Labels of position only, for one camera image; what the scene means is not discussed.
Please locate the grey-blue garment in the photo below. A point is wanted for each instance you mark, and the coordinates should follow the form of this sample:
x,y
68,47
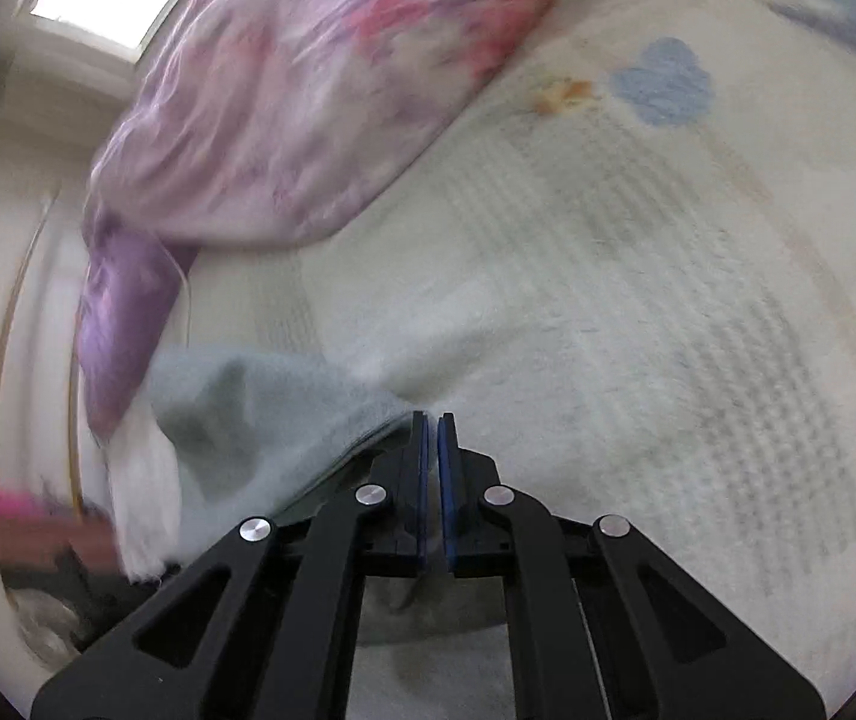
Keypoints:
x,y
263,420

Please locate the grey and pink striped towel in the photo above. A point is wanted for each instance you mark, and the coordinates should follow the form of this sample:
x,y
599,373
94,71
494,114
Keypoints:
x,y
53,536

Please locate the bed with floral sheet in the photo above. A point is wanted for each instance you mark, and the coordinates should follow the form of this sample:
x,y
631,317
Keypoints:
x,y
623,315

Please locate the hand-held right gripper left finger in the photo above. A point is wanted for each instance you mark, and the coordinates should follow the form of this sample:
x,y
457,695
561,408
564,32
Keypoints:
x,y
422,480

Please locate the purple floral quilt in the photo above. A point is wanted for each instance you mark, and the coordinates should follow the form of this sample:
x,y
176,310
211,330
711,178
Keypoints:
x,y
285,90

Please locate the long wooden wall bar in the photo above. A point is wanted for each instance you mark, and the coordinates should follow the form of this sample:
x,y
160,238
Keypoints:
x,y
8,322

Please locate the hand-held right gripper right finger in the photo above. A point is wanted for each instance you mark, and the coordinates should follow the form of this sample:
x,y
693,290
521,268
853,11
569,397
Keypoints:
x,y
444,480

